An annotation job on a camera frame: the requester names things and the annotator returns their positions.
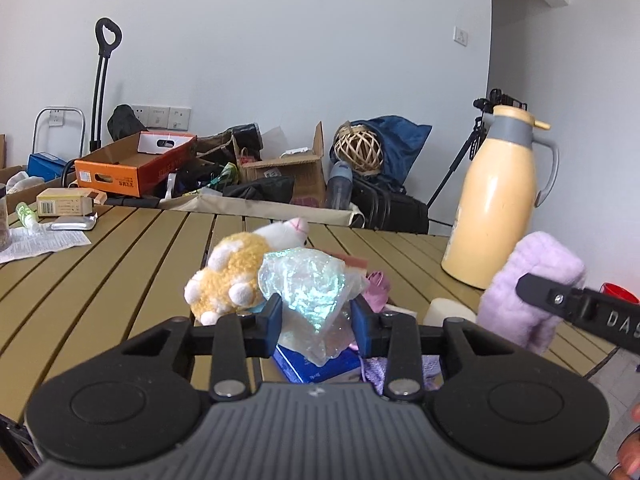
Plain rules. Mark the woven wicker ball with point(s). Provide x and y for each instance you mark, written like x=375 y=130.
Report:
x=359 y=151

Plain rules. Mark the printed paper sheet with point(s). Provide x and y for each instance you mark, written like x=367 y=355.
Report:
x=40 y=244

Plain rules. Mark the grey water bottle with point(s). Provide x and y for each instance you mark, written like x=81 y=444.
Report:
x=339 y=187

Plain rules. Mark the lilac fluffy cloth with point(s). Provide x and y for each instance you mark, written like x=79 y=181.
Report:
x=540 y=260

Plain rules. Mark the black pouch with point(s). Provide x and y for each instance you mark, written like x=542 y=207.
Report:
x=260 y=190

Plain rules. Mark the lavender knitted cloth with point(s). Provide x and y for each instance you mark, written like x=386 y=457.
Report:
x=375 y=372

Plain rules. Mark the green spray bottle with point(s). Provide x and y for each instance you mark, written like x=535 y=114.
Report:
x=26 y=212

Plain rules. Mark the white wall switch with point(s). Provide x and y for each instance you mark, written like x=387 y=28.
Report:
x=460 y=35

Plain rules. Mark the person's right hand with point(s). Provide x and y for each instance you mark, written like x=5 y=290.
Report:
x=629 y=447

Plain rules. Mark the blue storage box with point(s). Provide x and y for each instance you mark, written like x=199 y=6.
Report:
x=46 y=166

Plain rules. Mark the white foam block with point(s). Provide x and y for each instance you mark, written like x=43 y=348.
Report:
x=450 y=310

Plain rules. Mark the clear jar with black lid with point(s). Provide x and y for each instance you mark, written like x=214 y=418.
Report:
x=3 y=220

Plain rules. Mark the open brown cardboard box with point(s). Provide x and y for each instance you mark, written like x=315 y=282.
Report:
x=300 y=172

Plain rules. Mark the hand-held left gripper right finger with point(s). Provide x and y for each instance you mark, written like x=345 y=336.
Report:
x=362 y=325

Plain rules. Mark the black backpack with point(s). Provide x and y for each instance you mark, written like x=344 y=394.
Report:
x=122 y=122

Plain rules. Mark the beige barcode carton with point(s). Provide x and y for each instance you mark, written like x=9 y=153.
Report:
x=62 y=206

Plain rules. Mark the large brown cardboard box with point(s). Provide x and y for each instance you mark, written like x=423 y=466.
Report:
x=25 y=187

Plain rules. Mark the dark blue bag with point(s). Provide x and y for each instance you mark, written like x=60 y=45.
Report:
x=405 y=145

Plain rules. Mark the white wall sockets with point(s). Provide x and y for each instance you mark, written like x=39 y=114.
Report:
x=170 y=117

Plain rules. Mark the yellow thermos jug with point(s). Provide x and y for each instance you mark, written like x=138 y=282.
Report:
x=492 y=210

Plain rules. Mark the pink sponge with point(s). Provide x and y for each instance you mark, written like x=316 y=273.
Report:
x=352 y=260

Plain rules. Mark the black luggage bag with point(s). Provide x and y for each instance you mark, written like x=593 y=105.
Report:
x=400 y=210

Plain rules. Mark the iridescent plastic wrap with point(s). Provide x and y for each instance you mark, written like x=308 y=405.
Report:
x=310 y=285

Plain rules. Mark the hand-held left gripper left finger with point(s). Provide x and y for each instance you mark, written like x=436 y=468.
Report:
x=273 y=320

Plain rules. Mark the orange and white plush toy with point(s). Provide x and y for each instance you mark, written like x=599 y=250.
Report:
x=232 y=270

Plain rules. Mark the orange cardboard box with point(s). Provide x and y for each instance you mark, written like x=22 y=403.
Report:
x=125 y=172

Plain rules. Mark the red plastic bucket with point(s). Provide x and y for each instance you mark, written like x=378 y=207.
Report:
x=620 y=292

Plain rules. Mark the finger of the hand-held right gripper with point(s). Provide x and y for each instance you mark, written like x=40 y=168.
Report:
x=545 y=294

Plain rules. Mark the silver metal tube frame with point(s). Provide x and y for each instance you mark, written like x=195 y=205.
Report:
x=59 y=110

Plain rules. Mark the silver foil pack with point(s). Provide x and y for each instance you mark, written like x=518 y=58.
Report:
x=72 y=223

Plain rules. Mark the black camera tripod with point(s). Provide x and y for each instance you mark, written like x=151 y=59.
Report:
x=472 y=140

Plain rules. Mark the blue flat box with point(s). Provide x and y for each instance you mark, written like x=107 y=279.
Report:
x=305 y=367

